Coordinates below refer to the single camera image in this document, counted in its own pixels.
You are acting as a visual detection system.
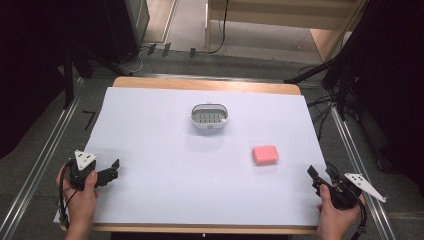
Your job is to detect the white table mat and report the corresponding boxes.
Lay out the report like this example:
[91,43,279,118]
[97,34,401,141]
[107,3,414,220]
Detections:
[53,86,330,228]

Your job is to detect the aluminium floor rail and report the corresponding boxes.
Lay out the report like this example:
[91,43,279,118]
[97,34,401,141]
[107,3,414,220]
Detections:
[328,101,398,240]
[0,77,85,240]

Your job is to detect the pink soap bar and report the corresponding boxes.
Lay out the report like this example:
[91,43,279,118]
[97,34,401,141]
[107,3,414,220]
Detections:
[251,144,280,167]

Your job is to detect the black floor cables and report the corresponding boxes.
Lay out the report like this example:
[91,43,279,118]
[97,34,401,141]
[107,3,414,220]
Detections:
[298,64,338,141]

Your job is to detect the black cabinet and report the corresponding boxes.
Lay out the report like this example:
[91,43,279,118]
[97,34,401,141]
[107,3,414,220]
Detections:
[99,0,152,65]

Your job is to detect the right hand-held gripper cable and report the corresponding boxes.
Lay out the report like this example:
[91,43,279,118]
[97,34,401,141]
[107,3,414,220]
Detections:
[351,193,369,240]

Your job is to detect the white floor cable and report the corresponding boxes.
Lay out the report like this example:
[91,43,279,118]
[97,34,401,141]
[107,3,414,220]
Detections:
[116,44,151,75]

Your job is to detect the wooden table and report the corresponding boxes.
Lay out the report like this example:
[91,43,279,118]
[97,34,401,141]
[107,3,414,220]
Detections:
[59,76,318,235]

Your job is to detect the black hanging cable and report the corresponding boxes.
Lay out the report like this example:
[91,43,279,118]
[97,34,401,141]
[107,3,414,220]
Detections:
[205,0,231,55]

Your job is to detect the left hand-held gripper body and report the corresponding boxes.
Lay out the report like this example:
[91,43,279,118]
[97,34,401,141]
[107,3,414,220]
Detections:
[68,149,101,192]

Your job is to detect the dark curtain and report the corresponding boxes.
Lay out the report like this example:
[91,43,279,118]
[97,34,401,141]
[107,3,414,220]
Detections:
[346,0,424,198]
[0,0,108,160]

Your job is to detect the light wooden shelf unit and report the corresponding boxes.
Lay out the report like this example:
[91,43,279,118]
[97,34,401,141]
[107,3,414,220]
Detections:
[204,0,369,64]

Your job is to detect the white soap dish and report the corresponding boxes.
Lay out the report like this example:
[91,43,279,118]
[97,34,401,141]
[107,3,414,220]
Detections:
[190,102,230,130]

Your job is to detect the person's right hand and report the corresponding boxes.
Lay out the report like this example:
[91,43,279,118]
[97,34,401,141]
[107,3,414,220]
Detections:
[315,184,367,239]

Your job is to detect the person's left hand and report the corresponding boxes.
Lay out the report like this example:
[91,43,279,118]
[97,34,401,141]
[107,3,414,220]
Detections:
[55,163,100,231]

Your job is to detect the black tripod stand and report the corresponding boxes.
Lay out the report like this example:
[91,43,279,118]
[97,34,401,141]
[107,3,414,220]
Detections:
[283,33,359,122]

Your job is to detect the left hand-held gripper cable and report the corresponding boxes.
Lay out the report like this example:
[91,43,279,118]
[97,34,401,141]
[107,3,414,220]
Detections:
[57,159,75,232]

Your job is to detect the hand-held gripper cable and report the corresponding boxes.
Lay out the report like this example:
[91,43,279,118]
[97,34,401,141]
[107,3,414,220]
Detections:
[57,159,75,232]
[351,193,369,240]

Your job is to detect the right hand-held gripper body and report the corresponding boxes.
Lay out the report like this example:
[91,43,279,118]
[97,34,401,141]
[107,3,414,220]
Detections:
[319,172,388,211]

